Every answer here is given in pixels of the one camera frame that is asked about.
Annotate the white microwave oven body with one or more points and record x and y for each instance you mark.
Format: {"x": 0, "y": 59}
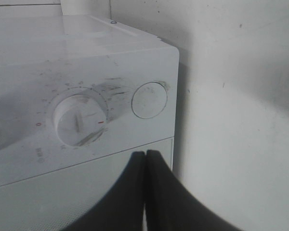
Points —
{"x": 44, "y": 60}

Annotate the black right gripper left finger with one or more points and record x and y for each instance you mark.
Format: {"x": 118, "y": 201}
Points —
{"x": 122, "y": 208}

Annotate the white microwave door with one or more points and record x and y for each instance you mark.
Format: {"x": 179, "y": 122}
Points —
{"x": 52, "y": 201}

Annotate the white timer knob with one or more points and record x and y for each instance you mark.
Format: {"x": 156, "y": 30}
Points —
{"x": 78, "y": 120}

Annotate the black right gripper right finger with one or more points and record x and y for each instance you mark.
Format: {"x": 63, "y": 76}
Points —
{"x": 169, "y": 206}

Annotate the round white door button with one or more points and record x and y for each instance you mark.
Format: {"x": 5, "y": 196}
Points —
{"x": 149, "y": 100}

